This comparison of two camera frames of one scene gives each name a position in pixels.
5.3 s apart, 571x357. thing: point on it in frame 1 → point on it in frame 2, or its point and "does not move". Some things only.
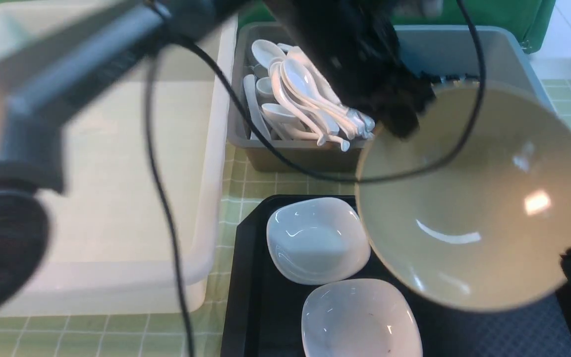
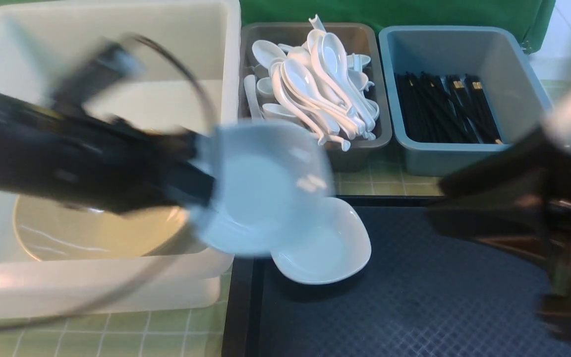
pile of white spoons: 292,102 does not move
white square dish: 358,318 → 269,176
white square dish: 316,240 does not move
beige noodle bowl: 473,212 → 50,230
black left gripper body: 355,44 → 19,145
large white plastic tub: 110,250 does not move
